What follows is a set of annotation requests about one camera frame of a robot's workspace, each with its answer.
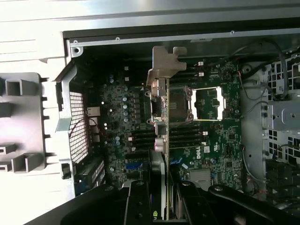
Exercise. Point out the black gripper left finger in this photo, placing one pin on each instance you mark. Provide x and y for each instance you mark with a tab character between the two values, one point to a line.
93	206

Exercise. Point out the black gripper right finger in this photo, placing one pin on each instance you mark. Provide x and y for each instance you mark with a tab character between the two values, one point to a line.
234	206

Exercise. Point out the silver chipset heatsink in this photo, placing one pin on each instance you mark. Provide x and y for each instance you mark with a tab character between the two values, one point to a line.
199	177

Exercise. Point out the green motherboard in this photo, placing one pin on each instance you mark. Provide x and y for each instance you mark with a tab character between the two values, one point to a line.
211	159

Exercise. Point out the blue expansion slot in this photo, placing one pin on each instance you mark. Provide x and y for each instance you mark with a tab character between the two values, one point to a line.
133	167

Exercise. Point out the open black PC case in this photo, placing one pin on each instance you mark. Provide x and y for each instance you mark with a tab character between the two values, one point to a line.
253	131

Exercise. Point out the black RAM slot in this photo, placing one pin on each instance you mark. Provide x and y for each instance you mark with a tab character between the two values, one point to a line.
187	130
187	136

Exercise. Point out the perforated metal drive cage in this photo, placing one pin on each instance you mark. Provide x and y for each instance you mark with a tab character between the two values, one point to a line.
288	114

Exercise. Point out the metal CPU socket cover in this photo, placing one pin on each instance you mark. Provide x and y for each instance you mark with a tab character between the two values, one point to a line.
195	105

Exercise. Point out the grey parts rack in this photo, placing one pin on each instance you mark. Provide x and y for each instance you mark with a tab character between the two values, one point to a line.
23	117

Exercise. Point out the CPU socket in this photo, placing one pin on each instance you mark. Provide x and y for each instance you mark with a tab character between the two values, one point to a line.
180	105

